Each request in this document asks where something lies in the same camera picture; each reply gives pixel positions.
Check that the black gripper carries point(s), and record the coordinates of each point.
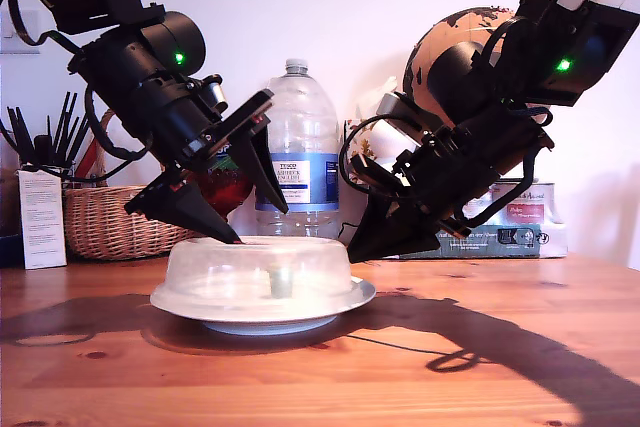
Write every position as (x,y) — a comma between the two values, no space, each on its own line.
(180,127)
(450,172)

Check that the clear plastic dome red tab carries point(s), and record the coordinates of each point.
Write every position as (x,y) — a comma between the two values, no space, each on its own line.
(210,272)

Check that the green coffee capsule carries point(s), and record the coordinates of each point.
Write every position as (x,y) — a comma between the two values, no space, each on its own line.
(281,284)

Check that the white ceramic plate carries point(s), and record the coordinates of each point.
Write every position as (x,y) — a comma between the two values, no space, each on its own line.
(280,328)

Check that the red glass goblet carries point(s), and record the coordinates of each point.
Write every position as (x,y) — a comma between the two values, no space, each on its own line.
(230,192)

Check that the silver tin can black logo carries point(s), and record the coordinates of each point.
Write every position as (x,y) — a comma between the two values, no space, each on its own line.
(480,207)

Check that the large clear water bottle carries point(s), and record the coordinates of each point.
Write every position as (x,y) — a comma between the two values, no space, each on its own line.
(305,112)

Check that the cardboard can tray green label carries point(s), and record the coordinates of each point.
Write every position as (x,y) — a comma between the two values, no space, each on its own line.
(505,244)

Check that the white paper tissue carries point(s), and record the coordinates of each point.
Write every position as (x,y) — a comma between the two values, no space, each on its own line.
(372,97)

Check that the red orange utensil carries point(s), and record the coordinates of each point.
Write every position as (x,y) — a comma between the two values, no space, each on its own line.
(89,162)

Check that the silver tin can script label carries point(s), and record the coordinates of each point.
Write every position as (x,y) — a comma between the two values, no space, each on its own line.
(530,202)

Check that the white printed carton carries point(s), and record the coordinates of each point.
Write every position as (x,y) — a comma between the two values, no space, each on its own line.
(42,222)

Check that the dark round utensil head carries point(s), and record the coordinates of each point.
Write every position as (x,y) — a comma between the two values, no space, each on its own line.
(43,149)

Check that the cork globe on metal stand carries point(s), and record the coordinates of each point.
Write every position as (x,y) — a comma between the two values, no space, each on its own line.
(440,32)

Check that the black flat utensil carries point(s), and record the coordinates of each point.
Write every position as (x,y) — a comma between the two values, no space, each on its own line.
(22,142)

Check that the dark brown jar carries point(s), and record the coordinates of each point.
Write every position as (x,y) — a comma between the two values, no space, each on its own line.
(7,207)

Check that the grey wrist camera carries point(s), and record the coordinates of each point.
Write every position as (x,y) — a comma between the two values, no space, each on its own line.
(395,104)
(216,92)

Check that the white wall light switch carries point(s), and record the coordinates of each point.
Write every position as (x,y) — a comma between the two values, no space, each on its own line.
(10,49)

